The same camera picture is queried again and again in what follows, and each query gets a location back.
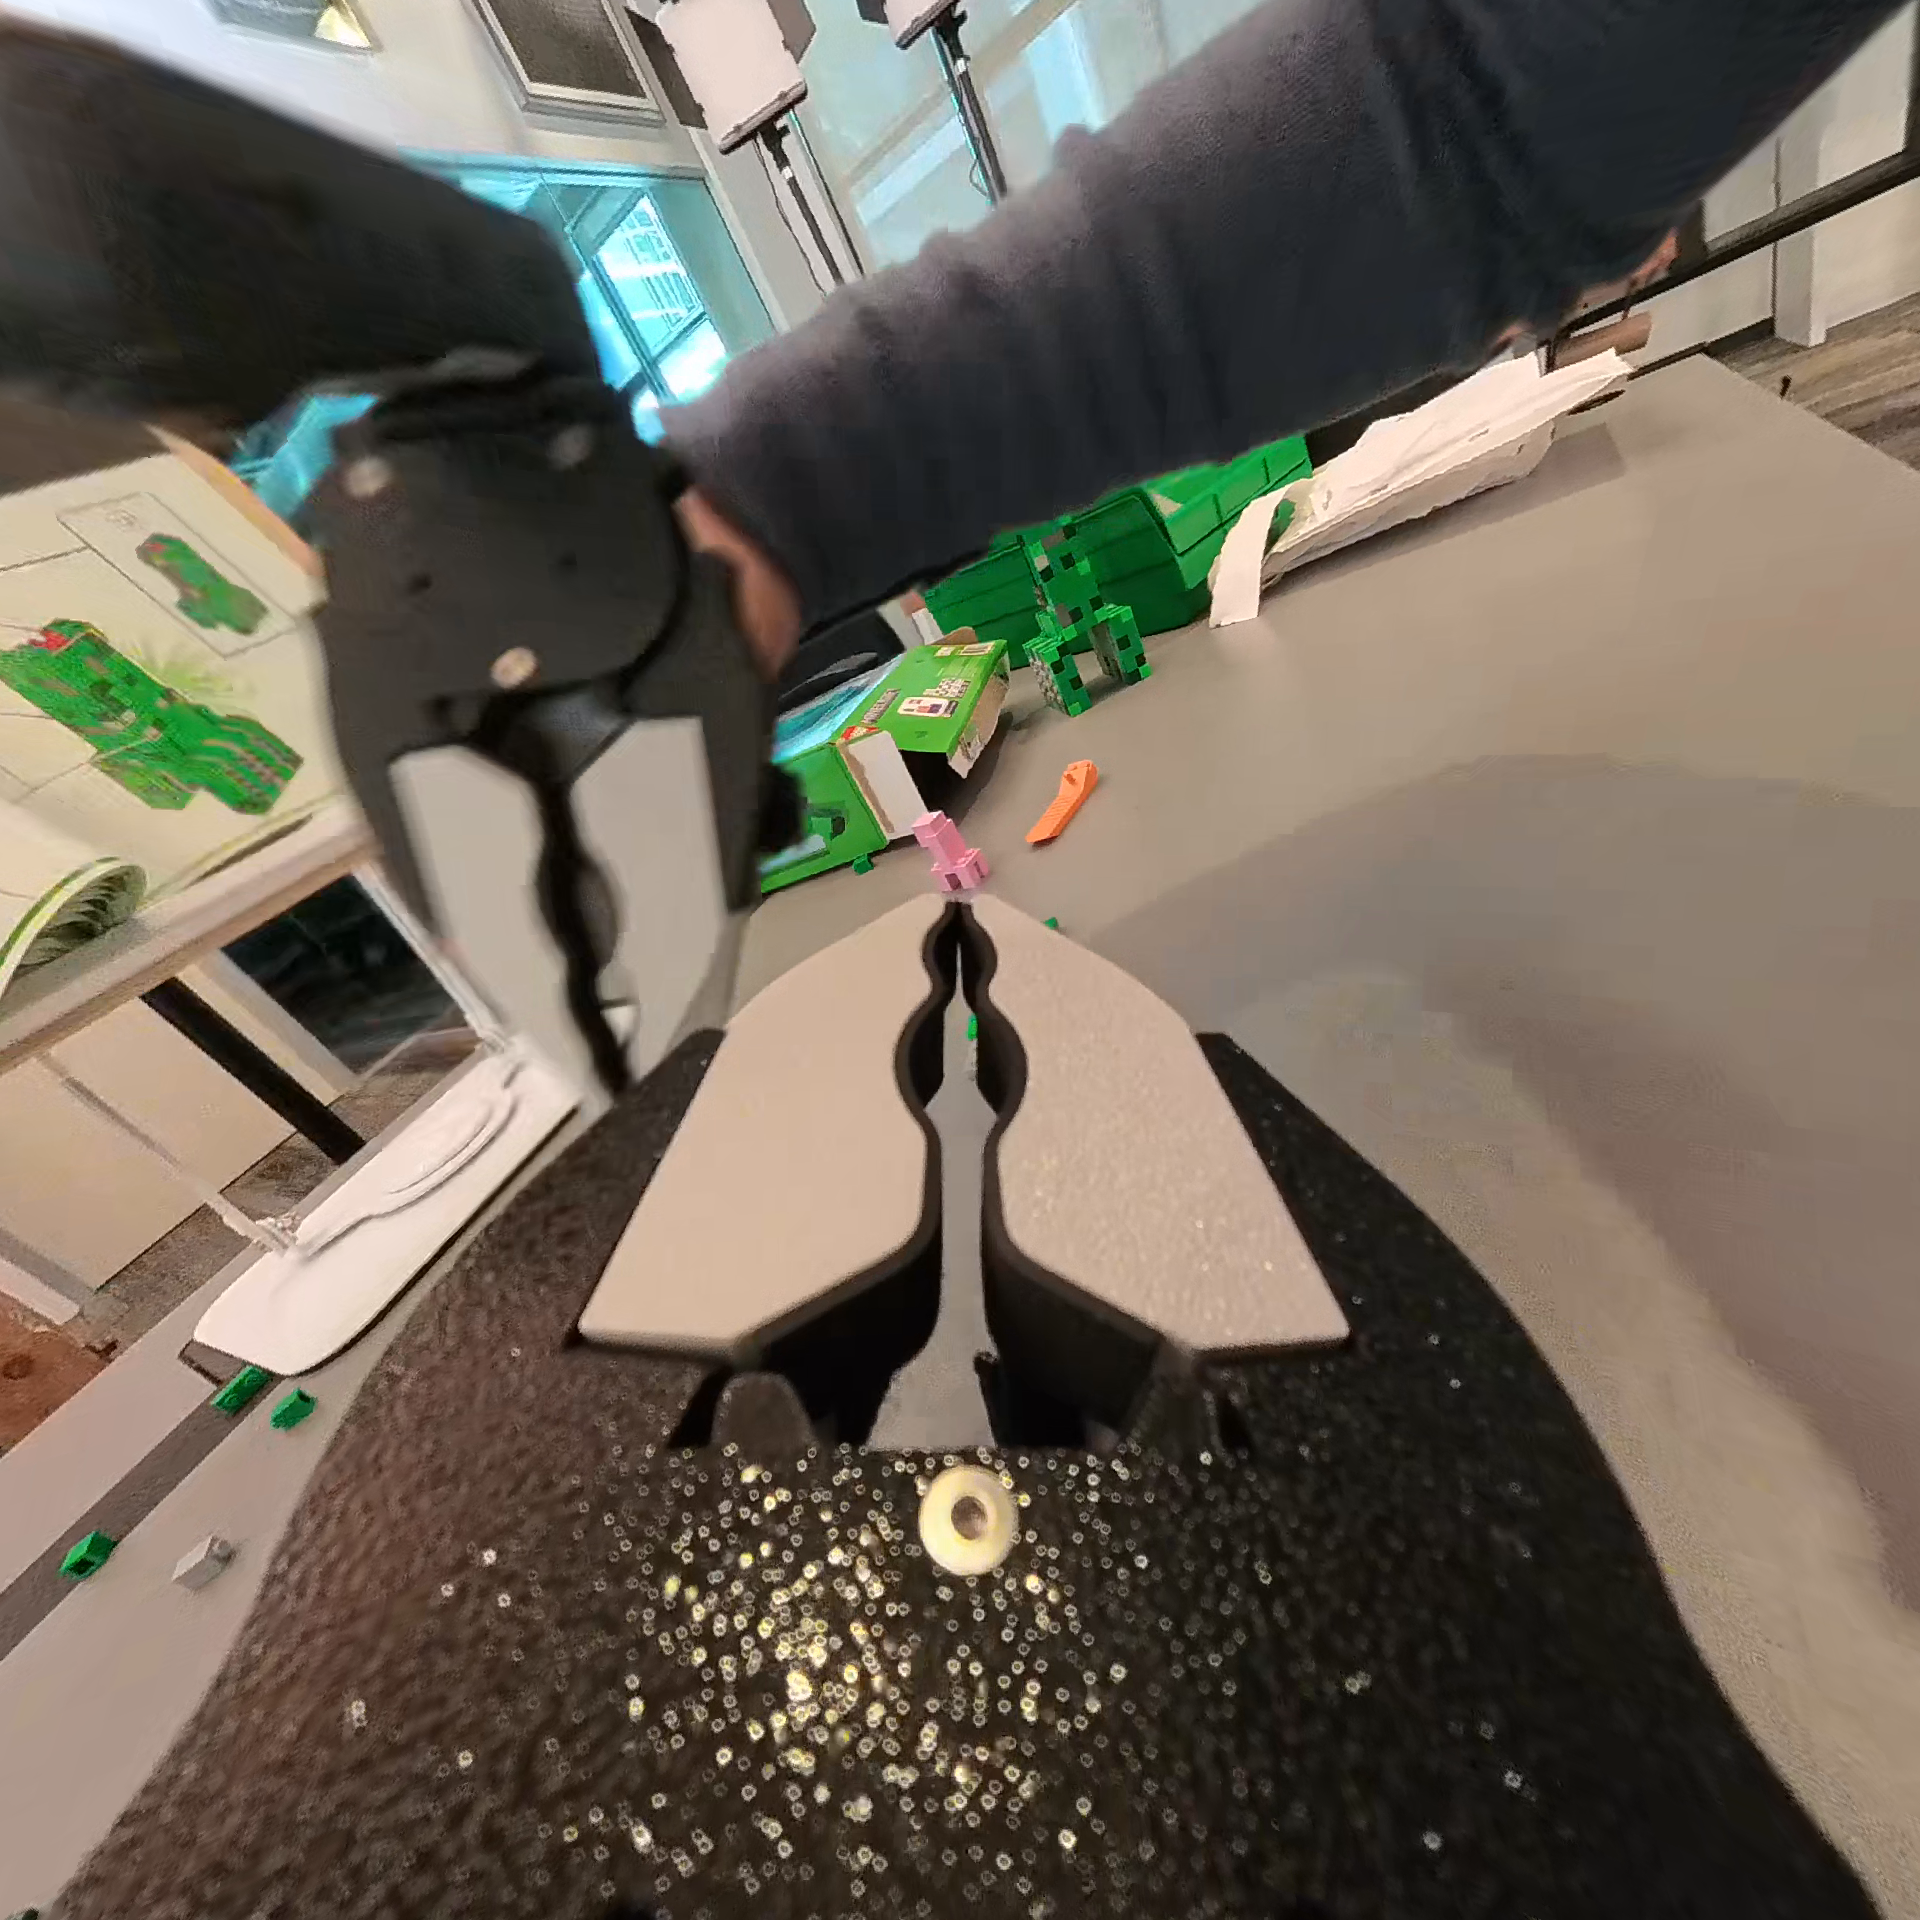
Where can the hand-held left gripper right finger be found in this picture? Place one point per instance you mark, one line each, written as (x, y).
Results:
(1154, 1170)

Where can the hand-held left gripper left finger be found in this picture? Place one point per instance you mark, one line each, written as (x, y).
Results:
(794, 1141)

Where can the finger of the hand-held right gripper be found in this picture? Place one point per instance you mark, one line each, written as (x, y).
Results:
(669, 854)
(465, 854)

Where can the pink toy brick piece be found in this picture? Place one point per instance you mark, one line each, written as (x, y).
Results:
(949, 853)

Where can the person's right forearm dark sleeve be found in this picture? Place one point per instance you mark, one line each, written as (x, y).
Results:
(1200, 271)

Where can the person's right hand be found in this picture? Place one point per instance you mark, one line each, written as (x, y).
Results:
(754, 592)

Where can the white side table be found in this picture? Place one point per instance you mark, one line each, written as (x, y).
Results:
(195, 922)

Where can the green cardboard box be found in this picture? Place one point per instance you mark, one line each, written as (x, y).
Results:
(931, 702)

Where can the instruction booklet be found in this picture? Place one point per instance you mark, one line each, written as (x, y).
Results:
(135, 720)

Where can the clear plastic bag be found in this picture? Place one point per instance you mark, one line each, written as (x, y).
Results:
(374, 1214)

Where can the orange brick separator tool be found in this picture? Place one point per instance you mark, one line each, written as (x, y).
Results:
(1060, 806)

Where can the person's dark clothed body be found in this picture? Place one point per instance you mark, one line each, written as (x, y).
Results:
(225, 225)

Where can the green toy brick figure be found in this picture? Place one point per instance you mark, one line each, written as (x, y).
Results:
(1088, 631)

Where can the studio light panel on stand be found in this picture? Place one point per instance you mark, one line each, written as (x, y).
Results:
(734, 60)
(969, 104)

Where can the green plastic sorting bins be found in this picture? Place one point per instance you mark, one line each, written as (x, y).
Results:
(1170, 541)

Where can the small grey toy brick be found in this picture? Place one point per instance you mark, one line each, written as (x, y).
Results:
(205, 1563)

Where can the white paper bag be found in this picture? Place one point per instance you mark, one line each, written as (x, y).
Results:
(1441, 435)

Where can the black metal rail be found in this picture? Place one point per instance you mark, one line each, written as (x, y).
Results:
(1770, 225)

